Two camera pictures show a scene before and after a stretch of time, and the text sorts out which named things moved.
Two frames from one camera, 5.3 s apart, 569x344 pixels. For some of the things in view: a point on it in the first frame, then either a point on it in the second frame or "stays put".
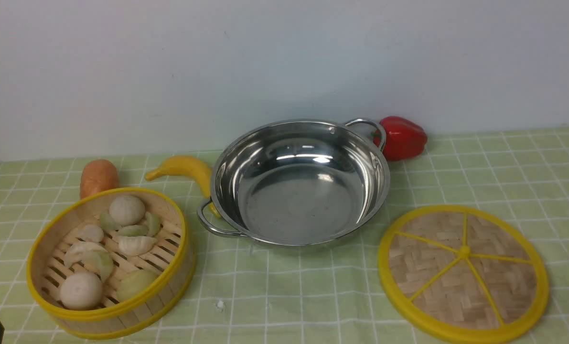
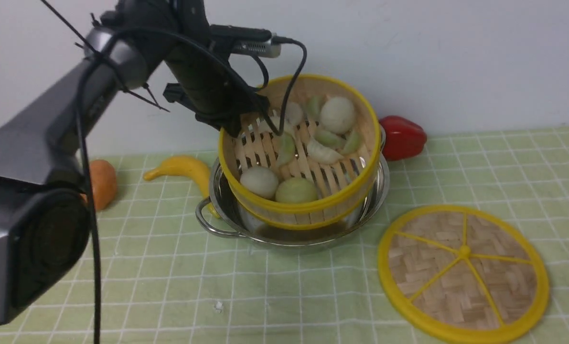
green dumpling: (101, 263) to (285, 147)
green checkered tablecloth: (537, 181) stays put
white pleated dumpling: (134, 245) to (319, 155)
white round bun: (127, 210) to (337, 114)
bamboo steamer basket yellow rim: (111, 263) to (308, 156)
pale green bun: (132, 283) to (296, 190)
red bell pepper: (404, 139) stays put
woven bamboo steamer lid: (472, 274) stays put
